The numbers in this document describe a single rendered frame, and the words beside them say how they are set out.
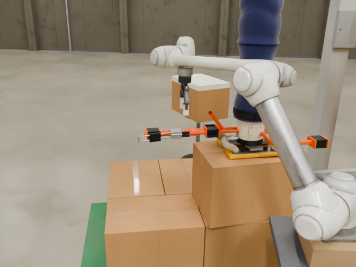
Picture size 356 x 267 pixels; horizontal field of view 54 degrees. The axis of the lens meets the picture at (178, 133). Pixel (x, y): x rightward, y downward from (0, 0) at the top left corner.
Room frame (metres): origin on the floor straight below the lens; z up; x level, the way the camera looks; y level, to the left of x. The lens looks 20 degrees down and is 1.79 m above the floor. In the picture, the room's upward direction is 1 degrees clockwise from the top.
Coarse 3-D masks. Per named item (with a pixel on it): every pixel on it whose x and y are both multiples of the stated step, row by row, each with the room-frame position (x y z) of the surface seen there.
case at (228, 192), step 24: (216, 144) 2.09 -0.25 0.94; (264, 144) 2.11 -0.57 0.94; (192, 168) 2.12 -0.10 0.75; (216, 168) 1.74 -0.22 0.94; (240, 168) 1.78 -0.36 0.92; (264, 168) 1.81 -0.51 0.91; (192, 192) 2.10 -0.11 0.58; (216, 192) 1.74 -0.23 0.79; (240, 192) 1.78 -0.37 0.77; (264, 192) 1.82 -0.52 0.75; (288, 192) 1.86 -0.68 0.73; (216, 216) 1.75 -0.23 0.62; (240, 216) 1.78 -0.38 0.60; (264, 216) 1.82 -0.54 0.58; (288, 216) 1.86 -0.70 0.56
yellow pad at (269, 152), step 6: (228, 150) 1.93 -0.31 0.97; (240, 150) 1.92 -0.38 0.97; (246, 150) 1.92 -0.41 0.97; (258, 150) 1.92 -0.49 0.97; (264, 150) 1.92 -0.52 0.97; (270, 150) 1.93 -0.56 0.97; (228, 156) 1.87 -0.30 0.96; (234, 156) 1.85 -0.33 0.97; (240, 156) 1.86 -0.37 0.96; (246, 156) 1.87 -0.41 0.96; (252, 156) 1.87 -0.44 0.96; (258, 156) 1.88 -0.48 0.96; (264, 156) 1.89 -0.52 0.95
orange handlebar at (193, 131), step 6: (144, 132) 1.90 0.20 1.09; (162, 132) 1.91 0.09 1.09; (192, 132) 1.93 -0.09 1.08; (198, 132) 1.93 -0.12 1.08; (204, 132) 1.94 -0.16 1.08; (222, 132) 1.96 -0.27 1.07; (228, 132) 1.97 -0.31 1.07; (264, 132) 1.92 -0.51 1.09; (264, 138) 1.88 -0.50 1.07; (306, 144) 1.79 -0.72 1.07
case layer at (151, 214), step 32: (160, 160) 2.70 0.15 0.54; (192, 160) 2.71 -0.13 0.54; (128, 192) 2.15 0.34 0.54; (160, 192) 2.16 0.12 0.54; (128, 224) 1.77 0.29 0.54; (160, 224) 1.78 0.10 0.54; (192, 224) 1.78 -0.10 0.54; (256, 224) 1.81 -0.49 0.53; (128, 256) 1.69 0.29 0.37; (160, 256) 1.72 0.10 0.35; (192, 256) 1.75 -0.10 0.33; (224, 256) 1.78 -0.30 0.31; (256, 256) 1.81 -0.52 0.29
